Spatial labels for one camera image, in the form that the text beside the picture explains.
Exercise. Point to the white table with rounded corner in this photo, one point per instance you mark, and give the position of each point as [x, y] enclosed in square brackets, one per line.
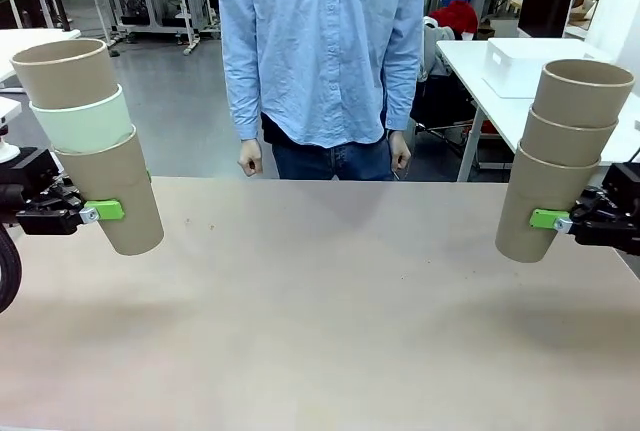
[465, 66]

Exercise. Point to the pale green cup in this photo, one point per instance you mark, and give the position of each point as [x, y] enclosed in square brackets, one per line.
[85, 126]

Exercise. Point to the white plastic basket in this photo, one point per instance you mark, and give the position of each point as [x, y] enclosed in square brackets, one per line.
[510, 66]

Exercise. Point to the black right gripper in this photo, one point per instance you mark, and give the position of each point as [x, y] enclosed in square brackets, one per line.
[612, 221]

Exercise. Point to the red cloth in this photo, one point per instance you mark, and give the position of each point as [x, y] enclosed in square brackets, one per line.
[457, 13]

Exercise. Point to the person's right hand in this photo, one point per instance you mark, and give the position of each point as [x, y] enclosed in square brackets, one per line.
[250, 158]

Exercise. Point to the tan paper cup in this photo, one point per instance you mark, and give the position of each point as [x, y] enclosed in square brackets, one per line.
[125, 176]
[65, 76]
[540, 186]
[580, 101]
[565, 143]

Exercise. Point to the white side table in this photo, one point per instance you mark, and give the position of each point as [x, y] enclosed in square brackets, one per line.
[30, 33]

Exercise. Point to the black computer monitor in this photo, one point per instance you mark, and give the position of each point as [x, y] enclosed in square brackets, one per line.
[545, 1]

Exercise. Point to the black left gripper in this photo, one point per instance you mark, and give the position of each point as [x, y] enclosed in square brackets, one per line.
[45, 211]

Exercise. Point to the person in blue shirt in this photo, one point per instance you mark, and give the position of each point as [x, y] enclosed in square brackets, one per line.
[320, 51]

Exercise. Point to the person's left forearm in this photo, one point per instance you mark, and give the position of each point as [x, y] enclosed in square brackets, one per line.
[402, 91]

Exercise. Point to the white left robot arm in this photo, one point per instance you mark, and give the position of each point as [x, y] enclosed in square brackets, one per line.
[6, 151]

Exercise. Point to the person's left hand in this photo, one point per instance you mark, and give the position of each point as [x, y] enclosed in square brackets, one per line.
[400, 156]

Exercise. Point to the person's right forearm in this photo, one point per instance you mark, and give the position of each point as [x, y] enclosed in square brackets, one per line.
[242, 101]

